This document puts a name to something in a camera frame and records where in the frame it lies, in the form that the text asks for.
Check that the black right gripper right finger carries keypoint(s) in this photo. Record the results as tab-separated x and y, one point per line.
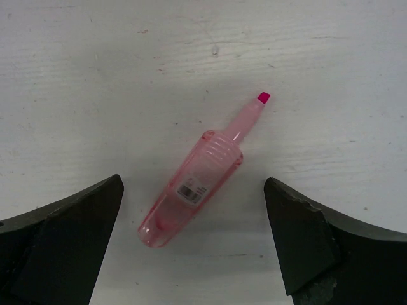
327	257

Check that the pink correction tape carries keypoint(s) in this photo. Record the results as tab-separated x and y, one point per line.
209	164

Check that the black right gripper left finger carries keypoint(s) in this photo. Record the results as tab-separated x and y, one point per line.
53	254

